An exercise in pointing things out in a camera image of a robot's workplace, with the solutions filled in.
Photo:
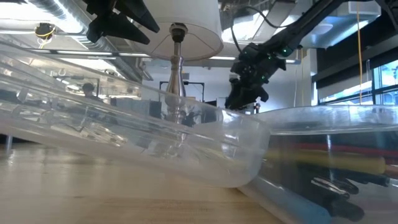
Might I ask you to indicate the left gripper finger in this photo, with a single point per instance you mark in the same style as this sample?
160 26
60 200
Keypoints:
115 28
136 14

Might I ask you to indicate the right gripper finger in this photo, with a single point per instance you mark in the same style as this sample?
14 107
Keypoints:
233 93
253 96

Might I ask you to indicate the clear plastic box lid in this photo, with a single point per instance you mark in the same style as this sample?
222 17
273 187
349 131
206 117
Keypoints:
186 149

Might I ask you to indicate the clear plastic supply box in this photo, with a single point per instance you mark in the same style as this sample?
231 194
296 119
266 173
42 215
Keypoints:
326 121

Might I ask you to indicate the blue pen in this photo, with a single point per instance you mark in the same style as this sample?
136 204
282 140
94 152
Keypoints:
295 208

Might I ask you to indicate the orange pencil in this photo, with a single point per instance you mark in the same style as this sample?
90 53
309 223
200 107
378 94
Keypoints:
392 171

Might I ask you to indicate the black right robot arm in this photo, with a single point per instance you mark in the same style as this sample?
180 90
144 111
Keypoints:
304 25

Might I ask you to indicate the white shade table lamp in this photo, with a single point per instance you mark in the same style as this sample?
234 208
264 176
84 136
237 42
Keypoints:
192 31

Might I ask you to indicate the black ceiling fixture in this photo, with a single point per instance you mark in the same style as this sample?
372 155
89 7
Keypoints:
45 30

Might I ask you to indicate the person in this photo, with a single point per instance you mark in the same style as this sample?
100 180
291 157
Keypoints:
88 88

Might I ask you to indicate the ribbed silver air duct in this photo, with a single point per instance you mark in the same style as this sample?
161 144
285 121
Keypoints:
62 12

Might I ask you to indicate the black metal stand frame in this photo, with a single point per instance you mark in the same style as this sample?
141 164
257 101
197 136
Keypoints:
192 82

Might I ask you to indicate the silver ceiling duct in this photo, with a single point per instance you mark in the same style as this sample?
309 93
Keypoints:
342 28

